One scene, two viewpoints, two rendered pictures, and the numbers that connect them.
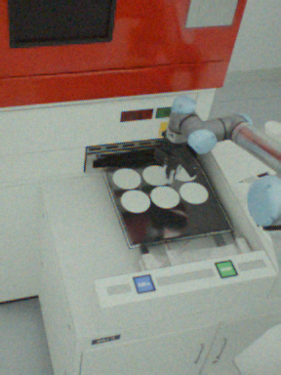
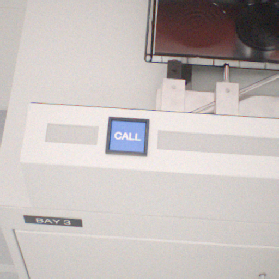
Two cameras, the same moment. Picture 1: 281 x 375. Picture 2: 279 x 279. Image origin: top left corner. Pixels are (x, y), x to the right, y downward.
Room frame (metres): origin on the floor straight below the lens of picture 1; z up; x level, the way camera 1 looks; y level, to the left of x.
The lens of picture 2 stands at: (0.51, -0.34, 1.82)
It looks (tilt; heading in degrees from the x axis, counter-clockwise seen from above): 60 degrees down; 23
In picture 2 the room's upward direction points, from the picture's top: 3 degrees clockwise
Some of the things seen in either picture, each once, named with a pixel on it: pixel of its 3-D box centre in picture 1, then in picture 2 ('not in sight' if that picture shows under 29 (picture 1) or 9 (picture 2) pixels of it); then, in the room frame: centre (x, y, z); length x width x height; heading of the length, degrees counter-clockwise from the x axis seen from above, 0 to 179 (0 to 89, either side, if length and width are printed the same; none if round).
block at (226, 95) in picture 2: (174, 262); (226, 109); (1.11, -0.22, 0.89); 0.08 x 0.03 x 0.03; 21
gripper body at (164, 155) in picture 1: (172, 148); not in sight; (1.45, -0.18, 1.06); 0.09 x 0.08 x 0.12; 53
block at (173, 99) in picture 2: (149, 267); (172, 105); (1.08, -0.15, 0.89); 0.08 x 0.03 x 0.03; 21
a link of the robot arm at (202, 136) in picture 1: (202, 133); not in sight; (1.37, -0.25, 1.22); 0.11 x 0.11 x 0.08; 30
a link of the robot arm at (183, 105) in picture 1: (182, 114); not in sight; (1.44, -0.18, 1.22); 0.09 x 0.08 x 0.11; 30
